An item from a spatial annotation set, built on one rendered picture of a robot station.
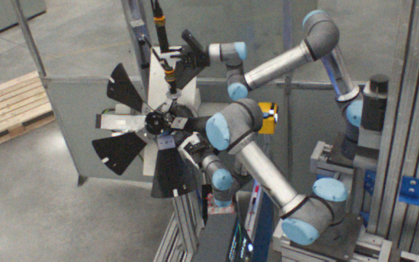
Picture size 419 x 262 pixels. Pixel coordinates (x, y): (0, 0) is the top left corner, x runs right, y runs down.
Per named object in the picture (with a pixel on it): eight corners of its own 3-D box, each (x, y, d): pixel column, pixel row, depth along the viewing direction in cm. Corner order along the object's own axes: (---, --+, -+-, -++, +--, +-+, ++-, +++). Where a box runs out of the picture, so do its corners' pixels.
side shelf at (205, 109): (175, 105, 284) (174, 100, 283) (229, 106, 275) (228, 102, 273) (164, 126, 266) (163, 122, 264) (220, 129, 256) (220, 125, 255)
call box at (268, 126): (259, 117, 238) (258, 101, 231) (278, 118, 235) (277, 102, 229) (254, 135, 225) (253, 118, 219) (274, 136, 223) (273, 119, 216)
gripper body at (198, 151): (186, 144, 187) (196, 159, 178) (204, 136, 189) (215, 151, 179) (190, 157, 192) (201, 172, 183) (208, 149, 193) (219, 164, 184)
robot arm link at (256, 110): (251, 82, 160) (240, 167, 194) (230, 95, 154) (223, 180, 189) (276, 97, 154) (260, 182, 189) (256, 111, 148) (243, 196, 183)
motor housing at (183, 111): (154, 146, 231) (144, 145, 218) (157, 103, 231) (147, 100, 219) (195, 149, 225) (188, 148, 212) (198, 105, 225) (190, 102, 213)
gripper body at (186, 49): (182, 70, 183) (210, 68, 182) (179, 52, 178) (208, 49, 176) (184, 62, 189) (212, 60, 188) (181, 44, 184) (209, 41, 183)
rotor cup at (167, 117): (150, 137, 215) (140, 137, 202) (153, 108, 215) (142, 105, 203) (178, 140, 211) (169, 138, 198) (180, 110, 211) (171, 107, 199)
